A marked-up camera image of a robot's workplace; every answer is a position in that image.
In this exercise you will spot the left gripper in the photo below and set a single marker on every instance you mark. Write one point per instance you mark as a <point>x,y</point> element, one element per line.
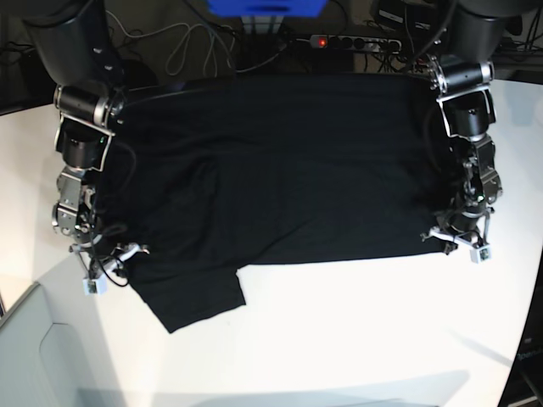
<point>464,226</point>

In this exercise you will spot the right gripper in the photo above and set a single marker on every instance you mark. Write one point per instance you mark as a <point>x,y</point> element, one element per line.
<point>102,254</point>

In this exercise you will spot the black T-shirt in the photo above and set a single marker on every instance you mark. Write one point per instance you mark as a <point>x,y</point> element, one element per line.
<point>272,170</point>

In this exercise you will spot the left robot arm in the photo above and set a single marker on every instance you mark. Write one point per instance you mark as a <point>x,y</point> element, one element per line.
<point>460,67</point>

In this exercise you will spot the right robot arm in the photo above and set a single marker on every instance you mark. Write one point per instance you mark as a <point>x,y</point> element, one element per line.
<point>72,40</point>

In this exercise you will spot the black power strip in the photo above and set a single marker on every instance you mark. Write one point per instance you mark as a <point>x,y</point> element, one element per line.
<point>360,44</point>

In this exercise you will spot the blue box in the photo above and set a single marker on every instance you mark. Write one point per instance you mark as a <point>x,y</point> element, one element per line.
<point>289,8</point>

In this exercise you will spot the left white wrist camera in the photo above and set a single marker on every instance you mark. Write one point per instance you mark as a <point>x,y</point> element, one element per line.
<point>480,254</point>

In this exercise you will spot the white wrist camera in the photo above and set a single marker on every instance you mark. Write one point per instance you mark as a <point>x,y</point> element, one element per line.
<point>480,254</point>
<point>95,286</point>

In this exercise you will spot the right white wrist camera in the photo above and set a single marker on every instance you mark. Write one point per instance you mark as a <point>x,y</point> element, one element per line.
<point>95,286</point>

